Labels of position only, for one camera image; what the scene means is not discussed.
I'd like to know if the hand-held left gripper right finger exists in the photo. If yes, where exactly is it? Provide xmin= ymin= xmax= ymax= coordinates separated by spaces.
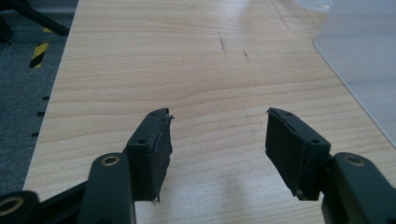
xmin=264 ymin=106 xmax=332 ymax=202

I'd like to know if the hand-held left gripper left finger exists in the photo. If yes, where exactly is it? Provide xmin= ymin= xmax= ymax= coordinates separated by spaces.
xmin=121 ymin=107 xmax=176 ymax=205

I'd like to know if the translucent white plastic mat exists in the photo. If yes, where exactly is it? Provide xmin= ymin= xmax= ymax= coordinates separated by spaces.
xmin=292 ymin=0 xmax=396 ymax=147

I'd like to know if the yellow black striped floor tape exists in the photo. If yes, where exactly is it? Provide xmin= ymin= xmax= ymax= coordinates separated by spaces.
xmin=28 ymin=27 xmax=54 ymax=69

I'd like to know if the black metal stand leg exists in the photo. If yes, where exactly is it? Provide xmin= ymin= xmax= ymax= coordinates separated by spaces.
xmin=0 ymin=0 xmax=71 ymax=45

